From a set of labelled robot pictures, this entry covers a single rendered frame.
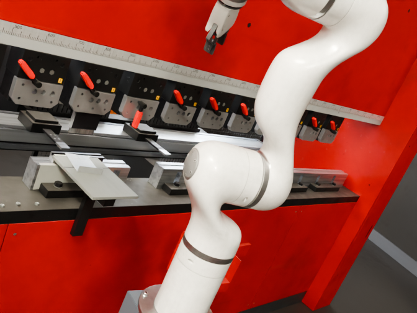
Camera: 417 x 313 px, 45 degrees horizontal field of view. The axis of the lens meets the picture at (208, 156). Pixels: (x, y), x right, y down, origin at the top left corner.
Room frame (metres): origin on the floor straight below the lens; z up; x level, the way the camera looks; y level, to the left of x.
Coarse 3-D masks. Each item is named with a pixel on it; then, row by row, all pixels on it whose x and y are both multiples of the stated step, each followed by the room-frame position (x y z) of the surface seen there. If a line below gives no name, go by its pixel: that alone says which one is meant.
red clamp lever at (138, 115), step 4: (140, 104) 1.69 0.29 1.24; (144, 104) 1.68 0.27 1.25; (140, 108) 1.69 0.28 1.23; (144, 108) 1.69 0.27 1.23; (136, 112) 1.70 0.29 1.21; (140, 112) 1.69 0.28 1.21; (136, 116) 1.69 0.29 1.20; (140, 116) 1.69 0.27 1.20; (136, 120) 1.69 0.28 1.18; (132, 124) 1.69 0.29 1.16; (136, 124) 1.69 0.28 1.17; (136, 128) 1.69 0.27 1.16
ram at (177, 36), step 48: (0, 0) 1.28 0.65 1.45; (48, 0) 1.38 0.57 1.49; (96, 0) 1.49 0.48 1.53; (144, 0) 1.62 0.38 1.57; (192, 0) 1.77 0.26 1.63; (48, 48) 1.41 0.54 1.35; (144, 48) 1.67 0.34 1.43; (192, 48) 1.84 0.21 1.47; (240, 48) 2.03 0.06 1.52; (384, 48) 2.93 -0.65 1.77; (336, 96) 2.73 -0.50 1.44; (384, 96) 3.16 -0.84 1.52
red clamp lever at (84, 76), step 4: (84, 72) 1.49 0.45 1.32; (84, 76) 1.48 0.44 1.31; (88, 76) 1.49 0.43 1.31; (84, 80) 1.49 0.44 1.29; (88, 80) 1.49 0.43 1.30; (88, 84) 1.50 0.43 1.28; (92, 84) 1.51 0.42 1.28; (92, 88) 1.51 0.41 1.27; (92, 92) 1.53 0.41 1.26; (96, 92) 1.52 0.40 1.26; (96, 96) 1.52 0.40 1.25
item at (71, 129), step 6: (72, 114) 1.58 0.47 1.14; (78, 114) 1.58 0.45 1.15; (84, 114) 1.60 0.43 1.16; (90, 114) 1.62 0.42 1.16; (96, 114) 1.63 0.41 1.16; (72, 120) 1.58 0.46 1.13; (78, 120) 1.59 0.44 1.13; (84, 120) 1.61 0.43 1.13; (90, 120) 1.62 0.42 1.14; (96, 120) 1.64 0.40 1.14; (72, 126) 1.57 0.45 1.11; (78, 126) 1.59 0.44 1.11; (84, 126) 1.61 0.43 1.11; (90, 126) 1.63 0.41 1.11; (96, 126) 1.65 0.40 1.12; (72, 132) 1.59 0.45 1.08; (78, 132) 1.61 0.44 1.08; (84, 132) 1.63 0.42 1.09; (90, 132) 1.65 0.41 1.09
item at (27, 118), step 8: (24, 112) 1.74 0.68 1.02; (32, 112) 1.74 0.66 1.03; (40, 112) 1.77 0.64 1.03; (48, 112) 1.81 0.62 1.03; (24, 120) 1.71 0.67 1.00; (32, 120) 1.70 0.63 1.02; (40, 120) 1.71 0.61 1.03; (48, 120) 1.73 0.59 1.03; (56, 120) 1.76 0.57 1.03; (32, 128) 1.68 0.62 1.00; (40, 128) 1.71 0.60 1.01; (48, 128) 1.73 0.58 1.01; (56, 128) 1.76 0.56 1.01; (48, 136) 1.68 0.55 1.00; (56, 136) 1.70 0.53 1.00; (56, 144) 1.64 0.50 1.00; (64, 144) 1.66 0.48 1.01
